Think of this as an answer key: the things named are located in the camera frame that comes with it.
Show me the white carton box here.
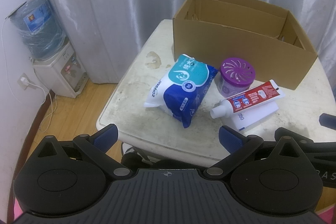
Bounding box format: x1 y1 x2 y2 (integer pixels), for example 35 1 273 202
222 102 279 133

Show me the red toothpaste tube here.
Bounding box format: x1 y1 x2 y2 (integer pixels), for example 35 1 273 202
210 80 285 119

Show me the purple air freshener jar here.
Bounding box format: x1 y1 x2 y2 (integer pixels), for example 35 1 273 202
215 57 256 98

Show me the blue wet wipes pack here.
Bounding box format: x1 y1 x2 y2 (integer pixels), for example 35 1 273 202
143 54 218 128

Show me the black shoe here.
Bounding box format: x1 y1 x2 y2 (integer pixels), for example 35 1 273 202
121 143 151 172

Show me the white water dispenser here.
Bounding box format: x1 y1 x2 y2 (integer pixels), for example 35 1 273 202
33 43 88 98

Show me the brown cardboard box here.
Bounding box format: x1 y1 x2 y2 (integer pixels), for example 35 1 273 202
173 0 318 90

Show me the blue water jug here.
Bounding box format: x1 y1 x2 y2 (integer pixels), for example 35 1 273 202
9 0 66 60

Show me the white power cable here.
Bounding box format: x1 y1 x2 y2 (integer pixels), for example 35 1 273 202
0 17 57 132

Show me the white wall plug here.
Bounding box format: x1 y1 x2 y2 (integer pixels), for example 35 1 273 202
17 73 30 90

